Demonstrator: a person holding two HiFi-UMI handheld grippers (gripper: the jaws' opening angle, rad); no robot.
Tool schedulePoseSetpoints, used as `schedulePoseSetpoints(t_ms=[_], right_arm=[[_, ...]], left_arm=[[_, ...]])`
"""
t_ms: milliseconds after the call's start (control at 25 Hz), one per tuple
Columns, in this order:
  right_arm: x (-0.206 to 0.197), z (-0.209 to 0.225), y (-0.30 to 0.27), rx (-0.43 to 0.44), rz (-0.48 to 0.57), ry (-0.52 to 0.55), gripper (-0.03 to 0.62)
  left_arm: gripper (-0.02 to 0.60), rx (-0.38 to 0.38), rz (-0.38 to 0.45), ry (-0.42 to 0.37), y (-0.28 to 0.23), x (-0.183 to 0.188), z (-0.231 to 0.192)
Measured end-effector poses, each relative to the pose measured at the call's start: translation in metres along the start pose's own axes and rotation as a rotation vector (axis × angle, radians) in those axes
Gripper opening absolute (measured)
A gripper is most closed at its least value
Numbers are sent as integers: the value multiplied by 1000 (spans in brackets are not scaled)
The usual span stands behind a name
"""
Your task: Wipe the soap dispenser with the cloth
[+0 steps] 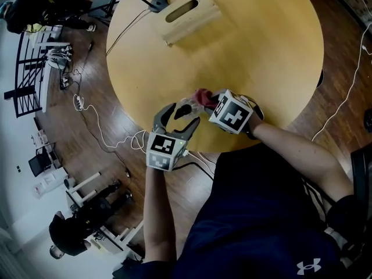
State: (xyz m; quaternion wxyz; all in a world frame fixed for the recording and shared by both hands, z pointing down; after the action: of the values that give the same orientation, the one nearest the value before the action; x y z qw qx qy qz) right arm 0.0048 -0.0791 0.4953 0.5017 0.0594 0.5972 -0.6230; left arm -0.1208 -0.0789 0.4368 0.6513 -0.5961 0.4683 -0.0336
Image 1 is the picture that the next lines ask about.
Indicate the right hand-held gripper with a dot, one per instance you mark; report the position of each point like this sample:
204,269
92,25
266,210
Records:
232,115

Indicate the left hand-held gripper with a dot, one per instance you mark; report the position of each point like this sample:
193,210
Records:
162,150

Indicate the red cloth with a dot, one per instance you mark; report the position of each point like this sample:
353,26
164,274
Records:
202,96

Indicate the clear soap dispenser black pump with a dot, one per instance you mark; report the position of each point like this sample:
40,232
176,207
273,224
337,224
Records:
186,110

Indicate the person's left forearm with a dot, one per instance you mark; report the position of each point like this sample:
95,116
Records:
158,208

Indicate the person's right forearm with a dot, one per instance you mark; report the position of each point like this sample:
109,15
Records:
299,155

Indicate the wooden box with slot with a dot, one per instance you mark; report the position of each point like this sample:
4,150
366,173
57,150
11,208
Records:
190,16

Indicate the white power strip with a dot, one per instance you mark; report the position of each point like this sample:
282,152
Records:
78,102

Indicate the white stool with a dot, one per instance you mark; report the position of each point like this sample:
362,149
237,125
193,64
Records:
82,189

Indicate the person's dark navy shirt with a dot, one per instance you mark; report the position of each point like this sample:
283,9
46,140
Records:
255,214

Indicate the black metal railing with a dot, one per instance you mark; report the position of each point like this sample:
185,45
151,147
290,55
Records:
27,74

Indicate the black chair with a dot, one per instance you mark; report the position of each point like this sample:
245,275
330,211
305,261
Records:
361,179

